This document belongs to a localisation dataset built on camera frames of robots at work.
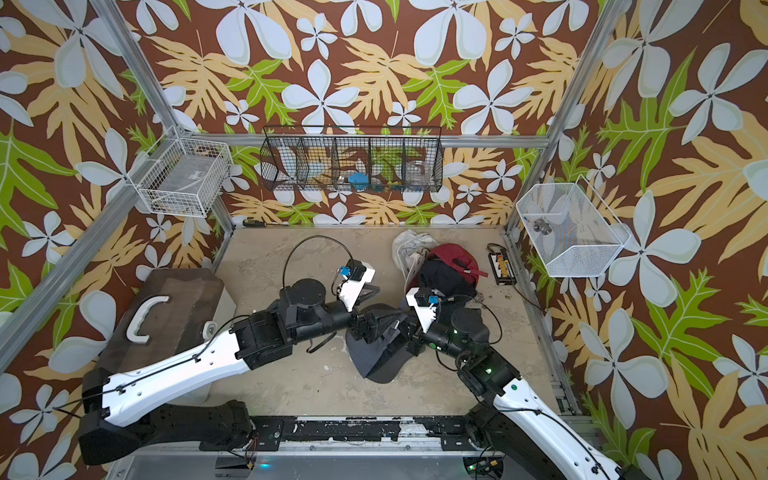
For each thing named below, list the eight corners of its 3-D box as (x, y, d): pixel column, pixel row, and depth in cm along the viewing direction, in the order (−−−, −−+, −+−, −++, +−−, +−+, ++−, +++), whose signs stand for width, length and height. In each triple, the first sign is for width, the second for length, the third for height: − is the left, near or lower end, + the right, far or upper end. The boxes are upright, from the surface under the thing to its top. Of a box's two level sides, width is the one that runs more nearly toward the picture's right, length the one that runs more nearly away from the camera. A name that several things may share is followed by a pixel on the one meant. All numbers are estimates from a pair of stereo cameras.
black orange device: (496, 284, 105) (498, 280, 104) (488, 256, 114) (490, 252, 112) (515, 284, 105) (517, 280, 104) (505, 256, 114) (507, 252, 112)
